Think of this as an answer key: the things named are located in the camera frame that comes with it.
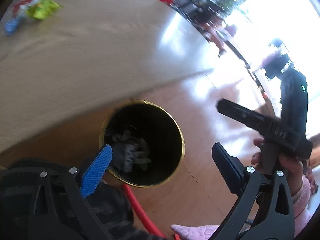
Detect person's right hand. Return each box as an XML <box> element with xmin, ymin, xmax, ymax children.
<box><xmin>251</xmin><ymin>138</ymin><xmax>304</xmax><ymax>196</ymax></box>

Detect person's striped trouser leg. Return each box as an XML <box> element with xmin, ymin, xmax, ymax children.
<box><xmin>0</xmin><ymin>157</ymin><xmax>160</xmax><ymax>240</ymax></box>

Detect yellow green snack wrapper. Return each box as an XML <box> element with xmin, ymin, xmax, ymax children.
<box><xmin>26</xmin><ymin>0</ymin><xmax>62</xmax><ymax>20</ymax></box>

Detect black bin with gold rim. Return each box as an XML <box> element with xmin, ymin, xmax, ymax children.
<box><xmin>99</xmin><ymin>100</ymin><xmax>185</xmax><ymax>188</ymax></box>

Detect pink plastic toy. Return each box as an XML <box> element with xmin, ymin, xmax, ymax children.
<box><xmin>204</xmin><ymin>22</ymin><xmax>238</xmax><ymax>57</ymax></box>

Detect grey wrappers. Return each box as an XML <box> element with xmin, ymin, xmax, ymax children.
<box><xmin>111</xmin><ymin>129</ymin><xmax>152</xmax><ymax>173</ymax></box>

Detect red hose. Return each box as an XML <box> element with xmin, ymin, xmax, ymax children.
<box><xmin>122</xmin><ymin>185</ymin><xmax>180</xmax><ymax>240</ymax></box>

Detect person's right forearm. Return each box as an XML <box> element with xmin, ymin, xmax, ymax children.
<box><xmin>291</xmin><ymin>174</ymin><xmax>319</xmax><ymax>220</ymax></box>

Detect pink slipper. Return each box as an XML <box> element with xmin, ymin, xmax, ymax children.
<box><xmin>171</xmin><ymin>224</ymin><xmax>220</xmax><ymax>240</ymax></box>

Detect blue clear candy wrapper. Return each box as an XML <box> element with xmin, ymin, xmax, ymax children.
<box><xmin>4</xmin><ymin>5</ymin><xmax>28</xmax><ymax>35</ymax></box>

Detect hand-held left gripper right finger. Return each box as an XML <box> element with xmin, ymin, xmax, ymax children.
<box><xmin>210</xmin><ymin>142</ymin><xmax>295</xmax><ymax>240</ymax></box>

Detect black purple chair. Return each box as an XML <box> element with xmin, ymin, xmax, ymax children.
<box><xmin>260</xmin><ymin>38</ymin><xmax>294</xmax><ymax>80</ymax></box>

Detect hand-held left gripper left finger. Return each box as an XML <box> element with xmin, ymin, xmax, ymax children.
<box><xmin>27</xmin><ymin>144</ymin><xmax>113</xmax><ymax>240</ymax></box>

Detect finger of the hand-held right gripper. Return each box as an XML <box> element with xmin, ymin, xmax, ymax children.
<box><xmin>217</xmin><ymin>99</ymin><xmax>278</xmax><ymax>131</ymax></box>

